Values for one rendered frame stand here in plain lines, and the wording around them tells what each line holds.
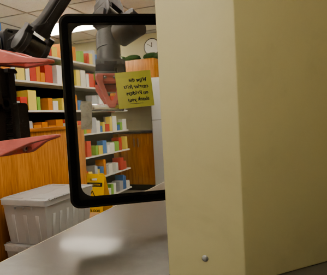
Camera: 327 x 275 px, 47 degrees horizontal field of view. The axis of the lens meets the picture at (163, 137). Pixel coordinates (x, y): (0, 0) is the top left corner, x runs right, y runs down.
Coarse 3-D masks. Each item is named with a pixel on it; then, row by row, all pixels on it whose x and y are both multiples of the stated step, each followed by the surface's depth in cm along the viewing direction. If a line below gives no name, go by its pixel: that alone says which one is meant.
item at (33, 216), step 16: (32, 192) 286; (48, 192) 283; (64, 192) 279; (16, 208) 262; (32, 208) 257; (48, 208) 256; (64, 208) 273; (80, 208) 292; (16, 224) 265; (32, 224) 260; (48, 224) 257; (64, 224) 275; (16, 240) 267; (32, 240) 262
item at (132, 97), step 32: (96, 32) 77; (128, 32) 78; (96, 64) 77; (128, 64) 78; (96, 96) 77; (128, 96) 79; (96, 128) 78; (128, 128) 79; (160, 128) 80; (96, 160) 78; (128, 160) 79; (160, 160) 81; (96, 192) 78; (128, 192) 80
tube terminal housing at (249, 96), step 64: (192, 0) 50; (256, 0) 50; (320, 0) 54; (192, 64) 51; (256, 64) 50; (320, 64) 55; (192, 128) 52; (256, 128) 50; (320, 128) 55; (192, 192) 52; (256, 192) 51; (320, 192) 55; (192, 256) 53; (256, 256) 51; (320, 256) 56
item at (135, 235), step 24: (96, 216) 91; (120, 216) 89; (144, 216) 88; (48, 240) 74; (72, 240) 73; (96, 240) 72; (120, 240) 72; (144, 240) 71; (0, 264) 62; (24, 264) 62; (48, 264) 61; (72, 264) 61; (96, 264) 60; (120, 264) 60; (144, 264) 59; (168, 264) 59
